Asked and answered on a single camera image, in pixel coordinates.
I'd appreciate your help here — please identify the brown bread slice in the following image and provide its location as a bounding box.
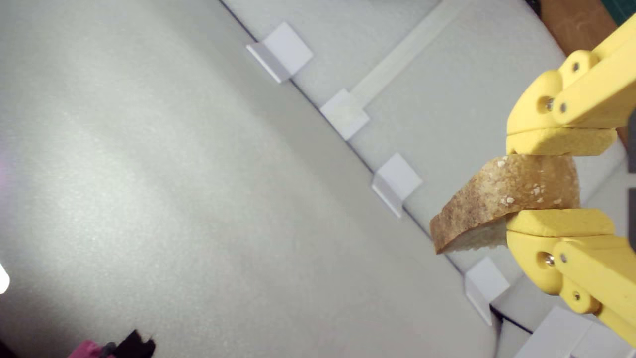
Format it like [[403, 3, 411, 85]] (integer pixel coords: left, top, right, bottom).
[[429, 154, 581, 255]]

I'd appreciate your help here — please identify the green cutting mat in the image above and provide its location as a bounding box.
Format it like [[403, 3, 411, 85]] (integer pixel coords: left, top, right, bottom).
[[601, 0, 636, 25]]

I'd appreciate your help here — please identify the pink and black object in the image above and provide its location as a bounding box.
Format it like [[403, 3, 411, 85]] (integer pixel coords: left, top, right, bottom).
[[67, 329, 157, 358]]

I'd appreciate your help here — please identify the white wall clip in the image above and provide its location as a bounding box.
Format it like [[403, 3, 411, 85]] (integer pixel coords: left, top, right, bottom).
[[514, 305, 594, 358], [319, 88, 371, 141], [246, 21, 314, 84], [464, 256, 511, 326], [371, 152, 423, 218]]

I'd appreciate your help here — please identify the white wall strip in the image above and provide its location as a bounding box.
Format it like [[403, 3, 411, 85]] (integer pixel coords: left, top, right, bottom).
[[348, 0, 473, 107]]

